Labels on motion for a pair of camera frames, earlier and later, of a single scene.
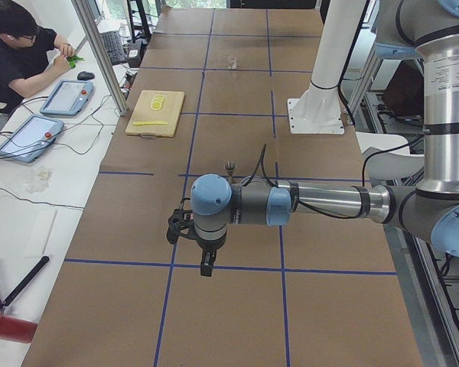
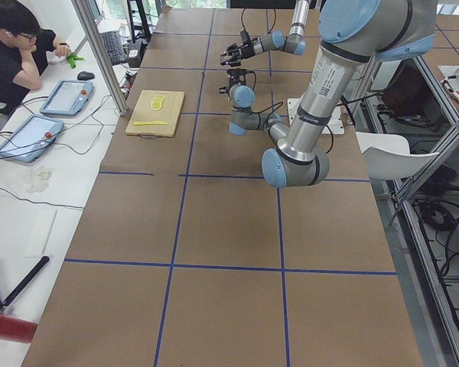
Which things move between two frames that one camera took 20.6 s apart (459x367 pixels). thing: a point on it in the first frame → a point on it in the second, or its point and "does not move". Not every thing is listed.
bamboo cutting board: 155,113 does not move
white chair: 388,156 does not move
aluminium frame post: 107,71 does not move
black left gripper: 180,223 → 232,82
